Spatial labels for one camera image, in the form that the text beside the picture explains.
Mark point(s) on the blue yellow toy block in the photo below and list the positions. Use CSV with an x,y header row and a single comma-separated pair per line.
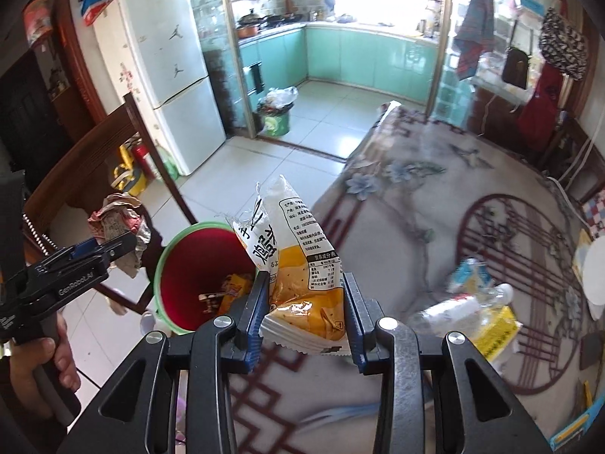
x,y
579,421

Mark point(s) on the teal kitchen cabinets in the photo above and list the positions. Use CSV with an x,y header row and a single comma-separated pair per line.
x,y
368,61

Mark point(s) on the black white printed bag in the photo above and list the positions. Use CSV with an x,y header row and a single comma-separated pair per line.
x,y
565,45

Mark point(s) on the green kitchen waste bin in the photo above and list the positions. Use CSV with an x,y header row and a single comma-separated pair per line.
x,y
276,118

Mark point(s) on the red white wrapper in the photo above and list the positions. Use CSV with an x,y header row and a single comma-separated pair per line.
x,y
118,222

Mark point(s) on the red bin with green rim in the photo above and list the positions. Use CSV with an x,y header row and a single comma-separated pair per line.
x,y
198,265

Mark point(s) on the black phone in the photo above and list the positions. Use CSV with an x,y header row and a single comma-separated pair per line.
x,y
593,350

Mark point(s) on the black wok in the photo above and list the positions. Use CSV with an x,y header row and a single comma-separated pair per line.
x,y
250,18

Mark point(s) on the yellow white snack packet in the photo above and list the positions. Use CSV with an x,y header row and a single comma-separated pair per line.
x,y
302,269

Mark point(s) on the brown shoulder bag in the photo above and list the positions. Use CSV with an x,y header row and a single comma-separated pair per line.
x,y
515,68

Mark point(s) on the clear plastic bottle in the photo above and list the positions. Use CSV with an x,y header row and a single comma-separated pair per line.
x,y
453,310

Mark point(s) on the green white bottle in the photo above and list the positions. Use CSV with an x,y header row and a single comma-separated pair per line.
x,y
166,163

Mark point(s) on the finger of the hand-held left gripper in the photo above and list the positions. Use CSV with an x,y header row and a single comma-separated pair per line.
x,y
75,281
87,247

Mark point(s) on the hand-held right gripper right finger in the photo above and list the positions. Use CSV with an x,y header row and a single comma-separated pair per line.
x,y
353,314

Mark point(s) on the blue white packet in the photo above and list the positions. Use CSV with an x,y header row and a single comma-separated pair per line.
x,y
468,274

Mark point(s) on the checked cushion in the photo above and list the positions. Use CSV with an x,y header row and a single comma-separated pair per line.
x,y
593,217

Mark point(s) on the blue red box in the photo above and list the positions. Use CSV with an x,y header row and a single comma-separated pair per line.
x,y
94,7

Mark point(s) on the yellow plastic jug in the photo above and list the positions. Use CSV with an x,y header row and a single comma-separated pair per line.
x,y
127,175

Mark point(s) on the orange snack wrapper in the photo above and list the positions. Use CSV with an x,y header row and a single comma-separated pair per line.
x,y
236,284

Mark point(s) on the person's left hand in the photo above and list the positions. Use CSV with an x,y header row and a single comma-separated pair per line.
x,y
28,373

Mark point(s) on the white refrigerator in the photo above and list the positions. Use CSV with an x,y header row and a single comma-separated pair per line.
x,y
160,56

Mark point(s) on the plaid hanging cloth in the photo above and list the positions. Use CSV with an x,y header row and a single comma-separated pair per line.
x,y
475,23

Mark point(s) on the yellow medicine box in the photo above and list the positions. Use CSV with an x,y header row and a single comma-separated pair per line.
x,y
498,333

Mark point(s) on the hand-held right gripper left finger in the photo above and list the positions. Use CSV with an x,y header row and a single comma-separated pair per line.
x,y
255,314

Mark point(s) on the dark wooden chair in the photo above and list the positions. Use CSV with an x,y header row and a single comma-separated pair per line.
x,y
75,165

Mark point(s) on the orange cooking pot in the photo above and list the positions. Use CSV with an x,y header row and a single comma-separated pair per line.
x,y
248,32

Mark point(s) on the red hanging garment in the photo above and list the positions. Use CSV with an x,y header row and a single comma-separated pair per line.
x,y
541,104

